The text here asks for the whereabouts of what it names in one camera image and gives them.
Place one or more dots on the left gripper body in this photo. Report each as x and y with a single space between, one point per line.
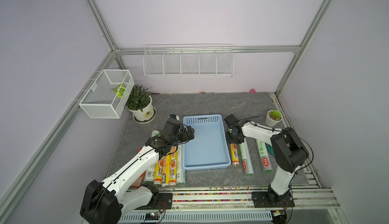
182 136

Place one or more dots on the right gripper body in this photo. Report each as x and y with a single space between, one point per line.
230 138

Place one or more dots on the yellow plastic wrap roll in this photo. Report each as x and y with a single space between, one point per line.
158 173
165 171
173 167
234 155

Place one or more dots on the white green plastic wrap roll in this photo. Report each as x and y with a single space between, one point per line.
264 157
246 159
180 168

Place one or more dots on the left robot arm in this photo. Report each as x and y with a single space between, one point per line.
106 201

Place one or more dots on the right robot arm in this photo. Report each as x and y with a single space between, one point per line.
289 151

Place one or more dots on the light blue plastic basket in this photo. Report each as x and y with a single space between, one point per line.
209 149

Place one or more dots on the teal rubber glove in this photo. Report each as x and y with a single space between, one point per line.
270 149

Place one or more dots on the small potted succulent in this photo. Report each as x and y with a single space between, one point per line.
273 117

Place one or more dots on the large potted green plant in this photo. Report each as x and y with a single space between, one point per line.
140 104

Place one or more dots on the green circuit board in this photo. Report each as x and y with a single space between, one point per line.
152 217

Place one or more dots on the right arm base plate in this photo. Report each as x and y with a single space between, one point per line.
270 199

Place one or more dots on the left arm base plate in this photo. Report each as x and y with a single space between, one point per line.
159 201

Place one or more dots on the white wire wall shelf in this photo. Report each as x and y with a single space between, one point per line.
188 60

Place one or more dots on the white wire side basket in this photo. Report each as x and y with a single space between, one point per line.
108 94

